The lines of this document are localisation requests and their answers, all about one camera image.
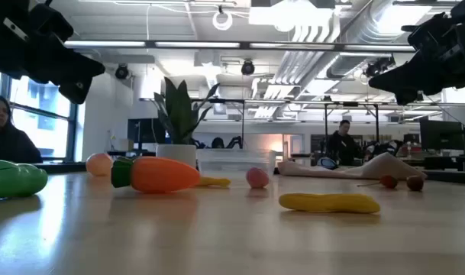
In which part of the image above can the pink toy fruit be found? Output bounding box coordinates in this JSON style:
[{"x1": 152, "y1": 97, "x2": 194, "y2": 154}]
[{"x1": 245, "y1": 167, "x2": 270, "y2": 189}]

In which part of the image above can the black computer monitor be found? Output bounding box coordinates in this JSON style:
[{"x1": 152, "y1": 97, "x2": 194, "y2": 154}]
[
  {"x1": 419, "y1": 119, "x2": 465, "y2": 151},
  {"x1": 126, "y1": 118, "x2": 168, "y2": 144}
]

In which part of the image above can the snake plant in white pot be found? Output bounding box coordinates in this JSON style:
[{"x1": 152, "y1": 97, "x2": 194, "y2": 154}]
[{"x1": 151, "y1": 76, "x2": 221, "y2": 170}]

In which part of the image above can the white cable coil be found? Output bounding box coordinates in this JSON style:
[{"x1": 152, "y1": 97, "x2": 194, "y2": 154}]
[{"x1": 212, "y1": 9, "x2": 234, "y2": 31}]

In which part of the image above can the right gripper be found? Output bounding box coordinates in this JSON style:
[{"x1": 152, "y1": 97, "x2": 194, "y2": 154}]
[{"x1": 368, "y1": 36, "x2": 465, "y2": 106}]

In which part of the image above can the green toy pea pod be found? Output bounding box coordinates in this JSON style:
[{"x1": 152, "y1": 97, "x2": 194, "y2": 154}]
[{"x1": 0, "y1": 159, "x2": 49, "y2": 199}]

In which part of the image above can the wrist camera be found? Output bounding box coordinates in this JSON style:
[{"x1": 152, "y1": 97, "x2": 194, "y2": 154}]
[
  {"x1": 401, "y1": 13, "x2": 453, "y2": 53},
  {"x1": 28, "y1": 2, "x2": 75, "y2": 42}
]

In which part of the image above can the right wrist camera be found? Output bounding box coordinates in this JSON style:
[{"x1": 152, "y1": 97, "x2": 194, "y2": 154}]
[{"x1": 401, "y1": 13, "x2": 453, "y2": 53}]

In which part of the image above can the red toy cherry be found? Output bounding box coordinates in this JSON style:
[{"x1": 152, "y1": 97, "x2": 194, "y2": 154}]
[
  {"x1": 356, "y1": 174, "x2": 399, "y2": 190},
  {"x1": 405, "y1": 174, "x2": 425, "y2": 193}
]

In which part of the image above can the black metal gantry frame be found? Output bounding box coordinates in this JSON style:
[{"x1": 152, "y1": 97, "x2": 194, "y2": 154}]
[{"x1": 322, "y1": 100, "x2": 380, "y2": 154}]

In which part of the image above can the seated person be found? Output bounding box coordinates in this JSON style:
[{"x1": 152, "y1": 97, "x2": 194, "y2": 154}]
[{"x1": 0, "y1": 92, "x2": 44, "y2": 164}]

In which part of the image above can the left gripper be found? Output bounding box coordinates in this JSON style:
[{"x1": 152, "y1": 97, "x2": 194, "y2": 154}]
[{"x1": 0, "y1": 15, "x2": 106, "y2": 105}]

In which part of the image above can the pink orange toy peach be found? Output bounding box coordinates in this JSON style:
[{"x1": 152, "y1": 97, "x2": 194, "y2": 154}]
[{"x1": 85, "y1": 152, "x2": 114, "y2": 177}]

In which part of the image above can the yellow toy banana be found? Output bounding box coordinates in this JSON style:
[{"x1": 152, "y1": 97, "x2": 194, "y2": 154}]
[
  {"x1": 195, "y1": 176, "x2": 232, "y2": 189},
  {"x1": 278, "y1": 192, "x2": 381, "y2": 215}
]

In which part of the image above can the beige pink cloth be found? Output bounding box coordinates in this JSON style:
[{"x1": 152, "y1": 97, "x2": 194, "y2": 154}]
[{"x1": 276, "y1": 151, "x2": 428, "y2": 181}]

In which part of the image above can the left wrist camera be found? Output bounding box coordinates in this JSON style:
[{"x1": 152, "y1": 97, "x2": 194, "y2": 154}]
[{"x1": 28, "y1": 2, "x2": 75, "y2": 42}]

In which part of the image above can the orange toy carrot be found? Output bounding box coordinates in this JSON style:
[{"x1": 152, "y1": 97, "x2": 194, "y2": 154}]
[{"x1": 110, "y1": 155, "x2": 202, "y2": 194}]

